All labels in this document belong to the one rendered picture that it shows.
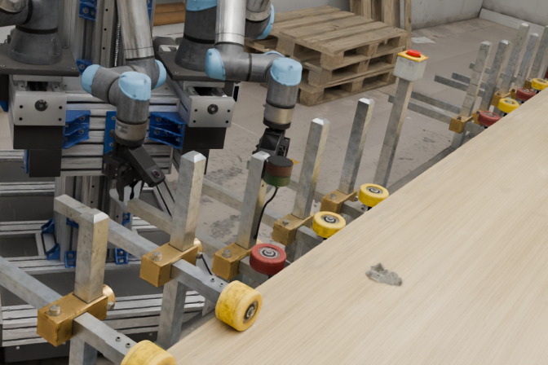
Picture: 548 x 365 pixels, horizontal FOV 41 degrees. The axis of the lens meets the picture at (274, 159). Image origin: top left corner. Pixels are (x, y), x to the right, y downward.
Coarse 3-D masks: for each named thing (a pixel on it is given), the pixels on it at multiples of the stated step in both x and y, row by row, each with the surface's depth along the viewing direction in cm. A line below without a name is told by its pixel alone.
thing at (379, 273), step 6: (378, 264) 164; (372, 270) 164; (378, 270) 164; (384, 270) 163; (372, 276) 161; (378, 276) 162; (384, 276) 162; (390, 276) 161; (396, 276) 163; (378, 282) 161; (384, 282) 161; (390, 282) 161; (396, 282) 161; (402, 282) 161
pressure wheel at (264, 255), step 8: (256, 248) 164; (264, 248) 165; (272, 248) 165; (280, 248) 166; (256, 256) 161; (264, 256) 162; (272, 256) 163; (280, 256) 163; (256, 264) 161; (264, 264) 160; (272, 264) 160; (280, 264) 161; (264, 272) 161; (272, 272) 161
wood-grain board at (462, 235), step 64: (512, 128) 273; (448, 192) 211; (512, 192) 219; (320, 256) 167; (384, 256) 172; (448, 256) 177; (512, 256) 183; (256, 320) 141; (320, 320) 145; (384, 320) 149; (448, 320) 152; (512, 320) 156
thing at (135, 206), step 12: (132, 204) 182; (144, 204) 183; (144, 216) 181; (156, 216) 179; (168, 216) 179; (168, 228) 177; (204, 240) 172; (216, 240) 173; (204, 252) 173; (240, 264) 167; (252, 276) 166; (264, 276) 164
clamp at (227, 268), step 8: (224, 248) 168; (232, 248) 169; (240, 248) 170; (216, 256) 166; (232, 256) 166; (240, 256) 167; (248, 256) 170; (216, 264) 166; (224, 264) 165; (232, 264) 165; (216, 272) 167; (224, 272) 166; (232, 272) 166; (240, 272) 169
